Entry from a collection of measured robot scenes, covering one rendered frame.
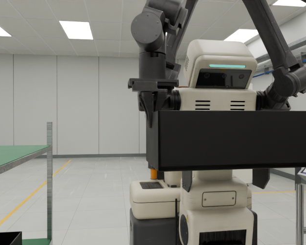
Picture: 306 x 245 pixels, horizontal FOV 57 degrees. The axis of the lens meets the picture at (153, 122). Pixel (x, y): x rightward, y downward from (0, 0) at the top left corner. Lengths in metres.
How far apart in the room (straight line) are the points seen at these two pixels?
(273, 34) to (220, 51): 0.18
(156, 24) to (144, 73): 0.11
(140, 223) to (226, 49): 0.77
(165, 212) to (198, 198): 0.29
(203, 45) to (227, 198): 0.52
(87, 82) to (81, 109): 0.79
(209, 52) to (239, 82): 0.15
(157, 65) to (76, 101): 8.08
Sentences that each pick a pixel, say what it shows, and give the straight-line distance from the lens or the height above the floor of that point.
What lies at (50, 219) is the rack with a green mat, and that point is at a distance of 2.02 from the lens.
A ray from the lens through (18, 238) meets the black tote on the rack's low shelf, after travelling 1.88.
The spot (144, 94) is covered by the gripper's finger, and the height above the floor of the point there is 1.16.
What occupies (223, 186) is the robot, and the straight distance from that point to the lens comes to 1.02.
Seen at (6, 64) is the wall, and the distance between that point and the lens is 9.22.
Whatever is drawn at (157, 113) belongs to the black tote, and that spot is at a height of 1.12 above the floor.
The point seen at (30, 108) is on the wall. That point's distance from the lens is 8.89.
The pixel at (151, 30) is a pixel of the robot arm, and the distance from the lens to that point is 0.53.
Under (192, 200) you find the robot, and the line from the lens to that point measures 1.00.
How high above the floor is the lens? 1.11
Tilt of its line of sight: level
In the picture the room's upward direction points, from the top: straight up
